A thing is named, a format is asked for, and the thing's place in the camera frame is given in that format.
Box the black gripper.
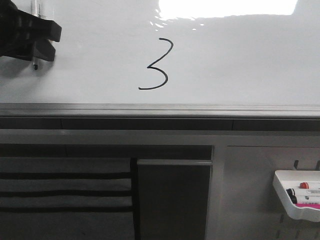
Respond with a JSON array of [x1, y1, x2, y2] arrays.
[[0, 0, 62, 62]]

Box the taped black whiteboard marker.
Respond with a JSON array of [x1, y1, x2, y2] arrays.
[[30, 0, 42, 70]]

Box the dark grey panel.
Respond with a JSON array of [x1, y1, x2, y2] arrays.
[[138, 160, 212, 240]]

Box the grey pegboard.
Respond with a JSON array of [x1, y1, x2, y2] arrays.
[[219, 146, 320, 240]]

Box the white whiteboard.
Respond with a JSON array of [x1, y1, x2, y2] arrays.
[[0, 0, 320, 106]]

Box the white marker tray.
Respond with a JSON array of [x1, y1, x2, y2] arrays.
[[272, 170, 320, 223]]

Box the grey striped panel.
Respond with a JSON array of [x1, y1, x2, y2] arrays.
[[0, 157, 141, 240]]

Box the grey whiteboard frame rail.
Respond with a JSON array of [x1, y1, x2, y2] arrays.
[[0, 103, 320, 132]]

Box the black capped marker lower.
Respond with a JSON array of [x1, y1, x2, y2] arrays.
[[290, 195, 320, 204]]

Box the red capped marker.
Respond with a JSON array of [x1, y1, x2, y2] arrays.
[[299, 181, 320, 190]]

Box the black capped marker upper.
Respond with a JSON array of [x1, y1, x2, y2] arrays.
[[286, 188, 320, 197]]

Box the pink eraser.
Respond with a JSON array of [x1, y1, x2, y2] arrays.
[[296, 203, 320, 209]]

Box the black capped marker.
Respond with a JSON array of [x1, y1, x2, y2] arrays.
[[286, 188, 320, 197], [290, 195, 320, 204]]

